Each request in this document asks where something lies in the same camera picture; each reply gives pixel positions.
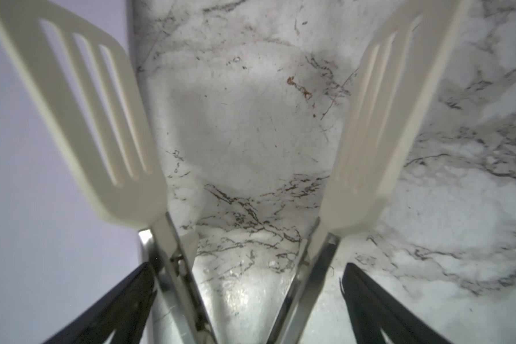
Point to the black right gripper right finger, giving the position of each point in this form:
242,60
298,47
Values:
375,314

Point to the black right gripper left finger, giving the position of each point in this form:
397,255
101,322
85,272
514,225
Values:
120,316

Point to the lilac plastic tray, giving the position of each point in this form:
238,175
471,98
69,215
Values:
57,257

